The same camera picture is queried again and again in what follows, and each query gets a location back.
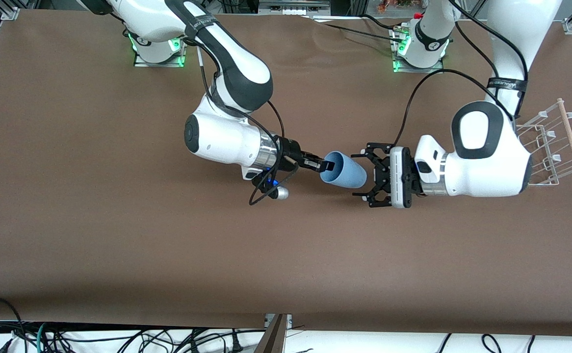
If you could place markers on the blue plastic cup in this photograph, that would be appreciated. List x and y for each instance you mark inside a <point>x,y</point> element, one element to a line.
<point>350,174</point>

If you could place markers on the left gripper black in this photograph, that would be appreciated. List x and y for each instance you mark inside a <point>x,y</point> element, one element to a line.
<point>381,175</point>

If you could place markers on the brown table cover sheet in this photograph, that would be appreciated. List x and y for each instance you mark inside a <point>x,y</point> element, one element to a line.
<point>286,255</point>

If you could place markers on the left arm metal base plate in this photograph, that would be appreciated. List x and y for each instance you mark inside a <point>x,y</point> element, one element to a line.
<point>416,70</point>

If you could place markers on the white power strip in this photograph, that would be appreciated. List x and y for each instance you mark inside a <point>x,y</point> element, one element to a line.
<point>296,12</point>

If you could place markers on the brown table support beam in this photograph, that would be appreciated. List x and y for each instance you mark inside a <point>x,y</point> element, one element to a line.
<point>272,340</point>

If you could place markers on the small metal table bracket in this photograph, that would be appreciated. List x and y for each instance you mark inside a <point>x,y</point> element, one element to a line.
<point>268,321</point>

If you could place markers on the orange background object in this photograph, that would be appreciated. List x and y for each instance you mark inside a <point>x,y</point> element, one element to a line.
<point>389,6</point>

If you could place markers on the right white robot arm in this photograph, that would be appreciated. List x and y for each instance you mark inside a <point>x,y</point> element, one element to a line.
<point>217,142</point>

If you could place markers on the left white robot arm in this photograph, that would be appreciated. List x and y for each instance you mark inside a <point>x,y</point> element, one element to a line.
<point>487,166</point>

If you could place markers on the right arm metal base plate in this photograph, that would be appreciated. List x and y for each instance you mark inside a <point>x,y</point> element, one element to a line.
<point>141,63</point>

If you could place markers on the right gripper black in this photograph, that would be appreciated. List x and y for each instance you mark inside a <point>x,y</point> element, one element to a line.
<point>290,149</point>

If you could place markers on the dark frame post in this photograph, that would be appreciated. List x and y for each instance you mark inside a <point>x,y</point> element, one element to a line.
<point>358,6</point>

